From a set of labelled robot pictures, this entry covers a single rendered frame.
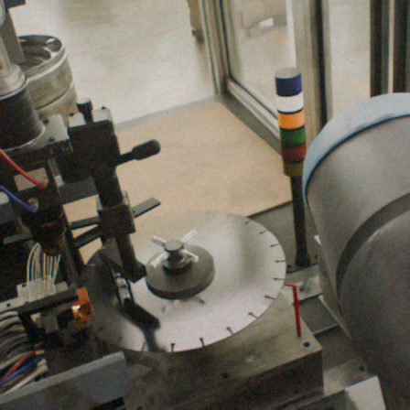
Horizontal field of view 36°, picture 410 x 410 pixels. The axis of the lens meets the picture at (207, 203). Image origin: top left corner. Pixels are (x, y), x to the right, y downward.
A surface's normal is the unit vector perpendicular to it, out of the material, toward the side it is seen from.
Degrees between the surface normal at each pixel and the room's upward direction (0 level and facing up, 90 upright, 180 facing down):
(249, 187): 0
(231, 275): 0
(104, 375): 90
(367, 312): 71
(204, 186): 0
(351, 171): 44
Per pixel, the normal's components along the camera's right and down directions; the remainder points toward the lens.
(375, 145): -0.50, -0.70
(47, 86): 0.77, 0.26
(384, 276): -0.76, -0.30
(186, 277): -0.11, -0.77
